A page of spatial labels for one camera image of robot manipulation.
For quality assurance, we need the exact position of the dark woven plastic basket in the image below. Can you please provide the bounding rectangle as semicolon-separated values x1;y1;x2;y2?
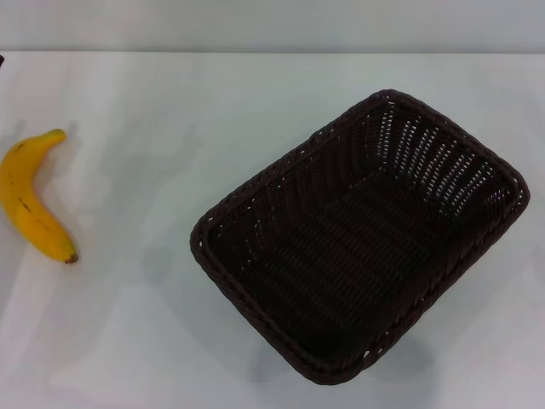
189;89;531;387

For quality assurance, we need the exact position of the yellow banana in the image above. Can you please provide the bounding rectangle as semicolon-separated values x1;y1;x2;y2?
0;128;81;265

